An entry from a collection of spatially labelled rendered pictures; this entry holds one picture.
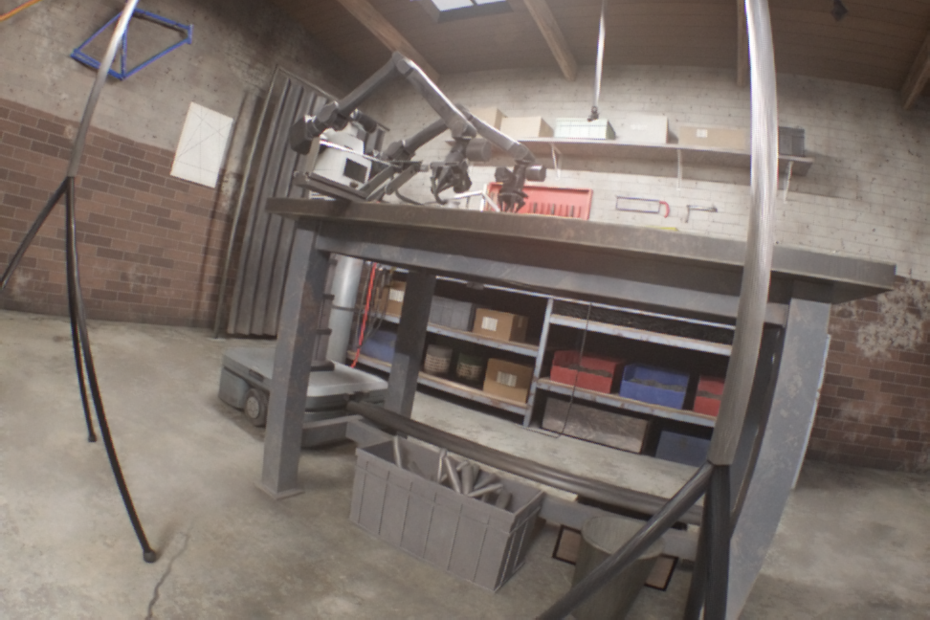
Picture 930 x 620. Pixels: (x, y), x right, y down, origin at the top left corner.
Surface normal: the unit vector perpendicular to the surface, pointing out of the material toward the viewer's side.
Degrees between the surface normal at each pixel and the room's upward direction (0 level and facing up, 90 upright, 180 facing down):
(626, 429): 90
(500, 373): 90
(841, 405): 90
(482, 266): 90
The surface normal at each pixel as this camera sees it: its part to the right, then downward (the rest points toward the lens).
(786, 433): -0.49, -0.13
